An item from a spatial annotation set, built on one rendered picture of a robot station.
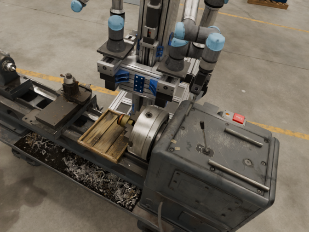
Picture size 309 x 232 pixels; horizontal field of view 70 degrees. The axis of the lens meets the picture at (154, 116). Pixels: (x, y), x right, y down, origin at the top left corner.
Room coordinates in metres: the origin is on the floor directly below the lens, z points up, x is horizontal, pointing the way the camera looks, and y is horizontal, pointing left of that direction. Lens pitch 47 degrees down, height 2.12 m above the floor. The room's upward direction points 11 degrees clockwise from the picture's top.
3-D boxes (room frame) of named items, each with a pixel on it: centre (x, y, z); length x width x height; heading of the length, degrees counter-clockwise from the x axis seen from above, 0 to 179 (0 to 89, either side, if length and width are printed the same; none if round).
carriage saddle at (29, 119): (1.04, 0.68, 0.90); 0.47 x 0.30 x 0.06; 163
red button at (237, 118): (0.91, -0.47, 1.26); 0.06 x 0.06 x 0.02; 73
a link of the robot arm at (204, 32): (1.02, -0.18, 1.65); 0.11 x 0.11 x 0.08; 89
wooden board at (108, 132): (0.91, 0.27, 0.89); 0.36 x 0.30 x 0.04; 163
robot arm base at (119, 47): (1.55, 0.41, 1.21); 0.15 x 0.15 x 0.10
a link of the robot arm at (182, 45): (1.46, -0.08, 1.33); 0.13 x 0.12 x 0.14; 89
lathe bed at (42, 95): (1.02, 0.62, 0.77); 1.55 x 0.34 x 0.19; 73
